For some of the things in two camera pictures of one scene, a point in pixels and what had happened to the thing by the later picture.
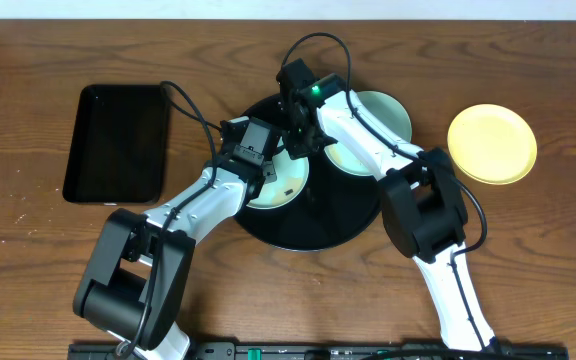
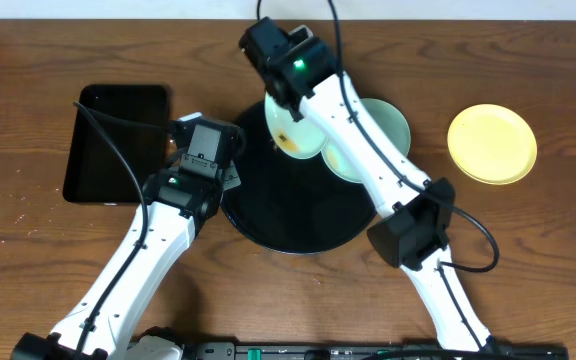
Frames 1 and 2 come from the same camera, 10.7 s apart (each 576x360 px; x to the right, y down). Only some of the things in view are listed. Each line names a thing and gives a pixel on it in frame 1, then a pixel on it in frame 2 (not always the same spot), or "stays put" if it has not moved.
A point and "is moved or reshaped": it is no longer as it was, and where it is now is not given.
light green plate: (292, 175) is moved or reshaped
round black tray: (335, 209) stays put
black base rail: (331, 351) stays put
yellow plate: (492, 144) stays put
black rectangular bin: (117, 150) stays put
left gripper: (266, 170) to (230, 176)
